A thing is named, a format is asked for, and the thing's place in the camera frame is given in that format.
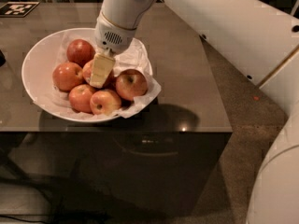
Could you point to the yellow-red apple right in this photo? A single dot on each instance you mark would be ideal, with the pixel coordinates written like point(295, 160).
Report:
point(131, 83)

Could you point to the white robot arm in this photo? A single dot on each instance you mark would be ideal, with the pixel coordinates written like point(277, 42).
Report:
point(258, 40)

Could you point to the dark object at left edge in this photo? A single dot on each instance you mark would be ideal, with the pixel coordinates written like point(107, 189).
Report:
point(2, 58)

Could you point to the white paper liner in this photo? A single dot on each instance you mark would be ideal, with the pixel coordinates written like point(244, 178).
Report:
point(130, 58)

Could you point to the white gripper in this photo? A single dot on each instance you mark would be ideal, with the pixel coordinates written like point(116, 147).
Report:
point(114, 36)

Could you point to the yellow-red apple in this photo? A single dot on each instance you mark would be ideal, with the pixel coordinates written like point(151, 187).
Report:
point(131, 83)
point(105, 102)

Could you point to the yellow-red apple front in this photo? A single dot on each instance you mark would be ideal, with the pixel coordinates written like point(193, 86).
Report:
point(105, 102)

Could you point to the black white marker tag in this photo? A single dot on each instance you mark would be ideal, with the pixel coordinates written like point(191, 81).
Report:
point(17, 9)

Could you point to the red apple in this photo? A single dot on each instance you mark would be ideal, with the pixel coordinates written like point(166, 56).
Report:
point(80, 51)
point(80, 97)
point(87, 71)
point(67, 76)

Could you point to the red apple back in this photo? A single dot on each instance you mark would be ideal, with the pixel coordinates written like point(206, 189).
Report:
point(80, 51)

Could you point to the white ceramic bowl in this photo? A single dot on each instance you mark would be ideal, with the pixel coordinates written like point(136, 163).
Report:
point(37, 75)

